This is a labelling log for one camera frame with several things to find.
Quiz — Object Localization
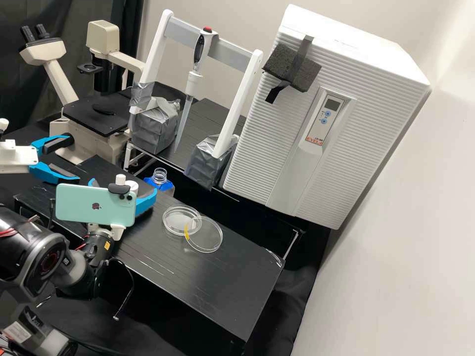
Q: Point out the white incubator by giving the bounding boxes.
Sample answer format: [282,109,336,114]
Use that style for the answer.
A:
[274,3,431,91]

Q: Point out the petri dish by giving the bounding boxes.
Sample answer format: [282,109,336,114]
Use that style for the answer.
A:
[162,204,203,236]

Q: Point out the petri dish lid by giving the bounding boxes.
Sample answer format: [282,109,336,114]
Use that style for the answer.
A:
[184,216,224,254]

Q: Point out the pipette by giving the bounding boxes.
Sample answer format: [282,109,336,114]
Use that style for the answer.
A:
[173,27,219,153]

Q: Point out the incubator door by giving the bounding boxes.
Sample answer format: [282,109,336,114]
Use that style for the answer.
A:
[218,29,431,231]

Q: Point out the white pipette stand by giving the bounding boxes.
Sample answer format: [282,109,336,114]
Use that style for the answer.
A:
[127,9,265,159]

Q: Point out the grey taped block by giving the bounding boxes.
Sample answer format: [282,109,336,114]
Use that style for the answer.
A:
[184,135,238,190]
[128,82,182,155]

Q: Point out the right wrist camera phone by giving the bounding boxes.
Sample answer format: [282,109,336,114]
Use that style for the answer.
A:
[55,174,140,242]

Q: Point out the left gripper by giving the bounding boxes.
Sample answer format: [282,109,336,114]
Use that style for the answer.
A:
[0,133,99,187]

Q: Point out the cream microscope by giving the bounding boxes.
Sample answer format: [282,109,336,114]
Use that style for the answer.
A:
[19,20,150,166]

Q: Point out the blue bottle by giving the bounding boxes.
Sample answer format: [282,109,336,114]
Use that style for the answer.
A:
[143,167,176,198]

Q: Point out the black cable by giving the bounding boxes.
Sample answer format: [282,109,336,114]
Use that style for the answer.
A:
[106,259,134,320]

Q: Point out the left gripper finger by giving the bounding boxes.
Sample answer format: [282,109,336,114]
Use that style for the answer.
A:
[134,185,158,219]

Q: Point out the black platform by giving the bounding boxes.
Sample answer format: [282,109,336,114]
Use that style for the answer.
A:
[124,81,247,193]
[12,155,287,346]
[207,185,309,267]

